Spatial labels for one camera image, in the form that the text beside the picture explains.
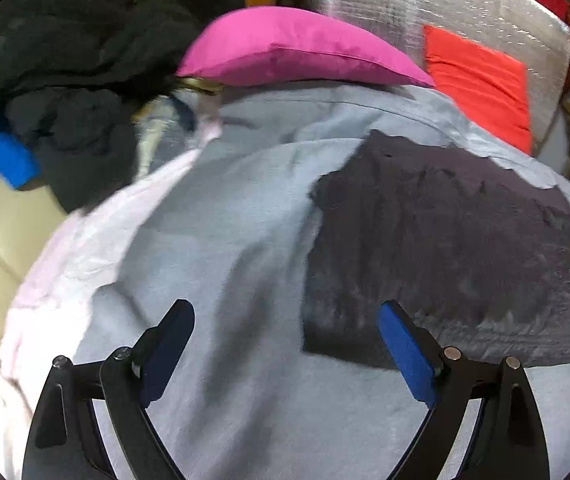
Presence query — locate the red cushion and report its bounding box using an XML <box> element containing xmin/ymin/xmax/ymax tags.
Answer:
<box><xmin>422</xmin><ymin>25</ymin><xmax>533</xmax><ymax>154</ymax></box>

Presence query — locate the dark quilted zip jacket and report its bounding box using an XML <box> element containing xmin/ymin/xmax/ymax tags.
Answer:
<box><xmin>301</xmin><ymin>131</ymin><xmax>570</xmax><ymax>367</ymax></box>

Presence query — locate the grey blanket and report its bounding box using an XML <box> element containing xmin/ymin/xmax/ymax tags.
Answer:
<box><xmin>76</xmin><ymin>82</ymin><xmax>570</xmax><ymax>479</ymax></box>

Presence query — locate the magenta pillow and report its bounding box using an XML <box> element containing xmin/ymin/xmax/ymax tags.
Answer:
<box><xmin>176</xmin><ymin>6</ymin><xmax>434</xmax><ymax>88</ymax></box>

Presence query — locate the blue jacket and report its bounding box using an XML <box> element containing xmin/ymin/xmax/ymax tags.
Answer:
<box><xmin>0</xmin><ymin>109</ymin><xmax>42</xmax><ymax>191</ymax></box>

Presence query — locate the white pink bedsheet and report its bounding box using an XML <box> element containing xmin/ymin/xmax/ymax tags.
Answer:
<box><xmin>0</xmin><ymin>118</ymin><xmax>221</xmax><ymax>479</ymax></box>

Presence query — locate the silver foil insulation mat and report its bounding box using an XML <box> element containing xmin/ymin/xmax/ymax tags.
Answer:
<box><xmin>309</xmin><ymin>0</ymin><xmax>570</xmax><ymax>152</ymax></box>

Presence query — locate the black puffer jacket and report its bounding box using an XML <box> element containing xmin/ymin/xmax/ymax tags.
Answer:
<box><xmin>0</xmin><ymin>0</ymin><xmax>202</xmax><ymax>212</ymax></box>

